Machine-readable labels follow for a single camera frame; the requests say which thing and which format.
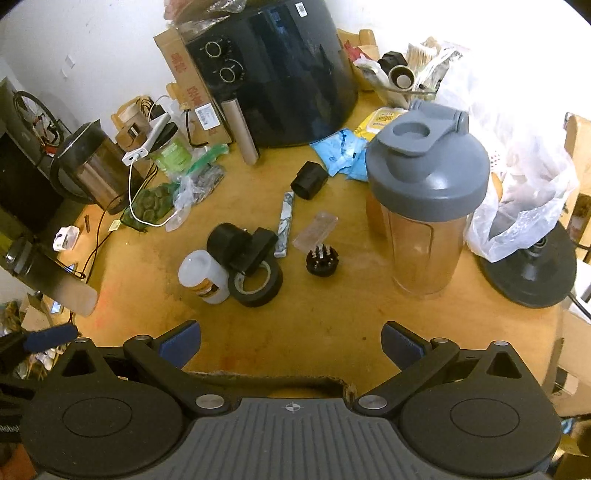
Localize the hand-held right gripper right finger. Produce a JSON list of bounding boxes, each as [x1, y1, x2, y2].
[[355, 322, 541, 415]]

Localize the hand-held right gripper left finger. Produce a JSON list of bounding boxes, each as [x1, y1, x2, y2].
[[44, 320, 228, 412]]

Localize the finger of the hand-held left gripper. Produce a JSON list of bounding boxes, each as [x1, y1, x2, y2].
[[0, 323, 80, 372]]

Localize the small white plastic bottle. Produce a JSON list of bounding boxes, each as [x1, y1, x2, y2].
[[178, 250, 230, 305]]

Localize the black adapter with cylinder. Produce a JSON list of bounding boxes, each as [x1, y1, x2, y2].
[[206, 222, 279, 278]]

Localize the black round pronged plug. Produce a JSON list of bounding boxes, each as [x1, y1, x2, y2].
[[305, 244, 341, 278]]

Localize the clear plastic case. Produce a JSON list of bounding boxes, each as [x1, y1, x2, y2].
[[293, 212, 341, 253]]

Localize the black electrical tape roll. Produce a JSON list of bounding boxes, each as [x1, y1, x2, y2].
[[227, 260, 284, 308]]

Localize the white charger plug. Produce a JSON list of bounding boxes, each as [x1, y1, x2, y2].
[[52, 225, 80, 253]]

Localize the green mesh bag of discs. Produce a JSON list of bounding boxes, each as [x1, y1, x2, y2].
[[121, 182, 182, 230]]

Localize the black round lamp base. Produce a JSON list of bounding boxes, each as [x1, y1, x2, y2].
[[479, 220, 579, 309]]

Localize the marbled grey stick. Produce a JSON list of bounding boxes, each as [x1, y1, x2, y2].
[[274, 191, 297, 258]]

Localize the shaker bottle with grey lid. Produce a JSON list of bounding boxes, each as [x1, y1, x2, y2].
[[364, 100, 491, 299]]

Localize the clear crumpled plastic bag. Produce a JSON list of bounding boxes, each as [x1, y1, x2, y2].
[[165, 144, 230, 232]]

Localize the steel electric kettle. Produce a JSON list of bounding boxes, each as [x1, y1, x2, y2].
[[48, 119, 134, 210]]

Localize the black cylindrical cap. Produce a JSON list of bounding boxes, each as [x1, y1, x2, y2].
[[290, 161, 329, 202]]

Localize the green jar with black lid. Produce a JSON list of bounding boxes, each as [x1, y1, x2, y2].
[[151, 124, 194, 174]]

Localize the blue plastic packet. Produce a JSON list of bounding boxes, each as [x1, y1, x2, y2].
[[308, 128, 371, 182]]

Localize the white power bank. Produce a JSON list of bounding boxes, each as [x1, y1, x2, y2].
[[122, 113, 172, 167]]

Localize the bicycle wheel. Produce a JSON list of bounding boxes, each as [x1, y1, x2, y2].
[[13, 90, 66, 155]]

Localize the yellow wet wipes pack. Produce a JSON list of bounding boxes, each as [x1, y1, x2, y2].
[[352, 107, 411, 143]]

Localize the brown paper package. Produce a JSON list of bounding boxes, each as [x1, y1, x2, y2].
[[112, 97, 155, 151]]

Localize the white plastic bag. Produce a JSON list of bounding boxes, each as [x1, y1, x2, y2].
[[436, 44, 580, 264]]

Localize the open cardboard box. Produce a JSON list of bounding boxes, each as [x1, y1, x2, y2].
[[561, 112, 591, 252]]

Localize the tall brown cardboard box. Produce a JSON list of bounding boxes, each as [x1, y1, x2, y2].
[[154, 27, 234, 149]]

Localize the bowl of assorted utensils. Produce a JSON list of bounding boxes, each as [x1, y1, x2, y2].
[[355, 36, 463, 109]]

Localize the black air fryer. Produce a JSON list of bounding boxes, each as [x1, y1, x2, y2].
[[178, 0, 360, 166]]

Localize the crinkled plastic package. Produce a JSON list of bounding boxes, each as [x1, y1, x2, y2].
[[164, 0, 262, 25]]

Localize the thin black cable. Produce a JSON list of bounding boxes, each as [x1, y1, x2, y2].
[[69, 200, 123, 280]]

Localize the white charging cable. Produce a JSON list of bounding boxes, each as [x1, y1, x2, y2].
[[128, 157, 186, 230]]

